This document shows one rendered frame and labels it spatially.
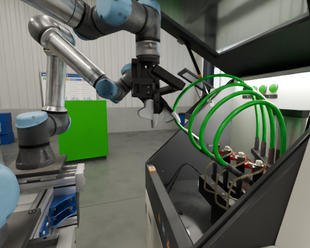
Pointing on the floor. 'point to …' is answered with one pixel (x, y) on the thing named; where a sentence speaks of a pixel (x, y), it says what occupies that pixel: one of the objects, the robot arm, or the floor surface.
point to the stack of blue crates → (8, 135)
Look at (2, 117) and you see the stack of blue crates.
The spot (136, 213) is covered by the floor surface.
